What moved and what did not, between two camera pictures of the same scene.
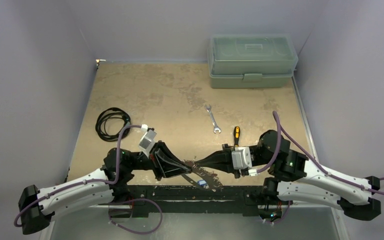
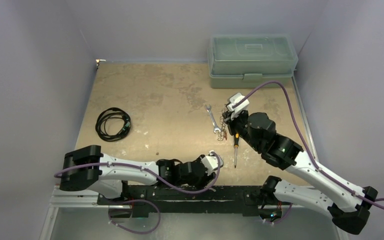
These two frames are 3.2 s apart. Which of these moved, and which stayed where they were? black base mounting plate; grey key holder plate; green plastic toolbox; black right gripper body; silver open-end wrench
Moved: grey key holder plate; black right gripper body
Stayed: silver open-end wrench; green plastic toolbox; black base mounting plate
